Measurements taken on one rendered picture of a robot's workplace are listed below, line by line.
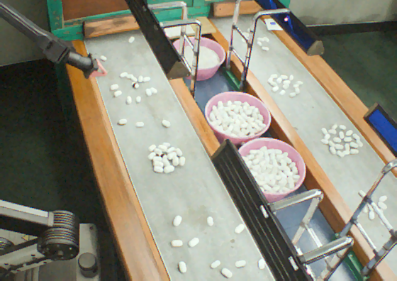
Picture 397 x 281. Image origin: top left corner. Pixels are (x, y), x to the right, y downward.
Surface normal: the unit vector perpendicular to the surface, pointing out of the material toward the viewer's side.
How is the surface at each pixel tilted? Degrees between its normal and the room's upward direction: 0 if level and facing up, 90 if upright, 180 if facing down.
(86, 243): 0
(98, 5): 89
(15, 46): 90
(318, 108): 0
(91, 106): 0
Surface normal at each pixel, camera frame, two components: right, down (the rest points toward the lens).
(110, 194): 0.07, -0.69
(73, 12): 0.37, 0.69
